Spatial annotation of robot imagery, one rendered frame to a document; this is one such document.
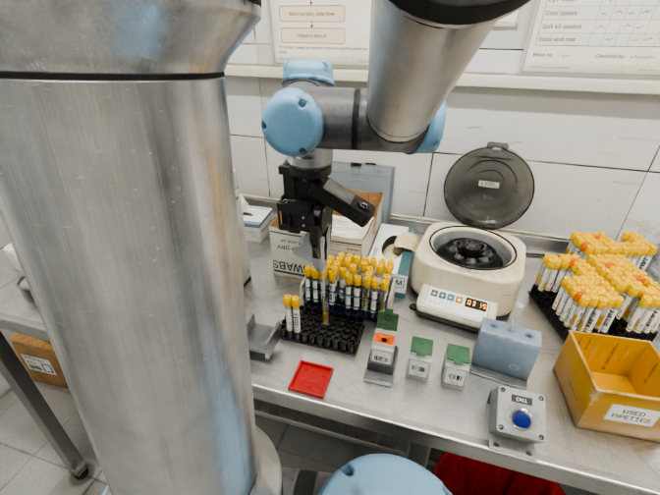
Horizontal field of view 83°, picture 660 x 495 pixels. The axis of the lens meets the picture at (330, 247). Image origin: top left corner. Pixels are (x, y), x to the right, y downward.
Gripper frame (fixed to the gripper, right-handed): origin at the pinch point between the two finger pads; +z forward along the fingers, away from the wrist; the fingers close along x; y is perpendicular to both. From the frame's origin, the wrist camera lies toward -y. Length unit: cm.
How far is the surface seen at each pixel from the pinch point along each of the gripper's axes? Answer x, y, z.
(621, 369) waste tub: -4, -57, 15
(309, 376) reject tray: 12.0, -0.9, 17.7
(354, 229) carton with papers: -35.9, 2.0, 11.4
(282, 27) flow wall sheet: -50, 27, -38
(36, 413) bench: 14, 90, 65
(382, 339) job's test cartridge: 5.5, -13.2, 10.5
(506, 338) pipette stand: 1.4, -34.7, 8.0
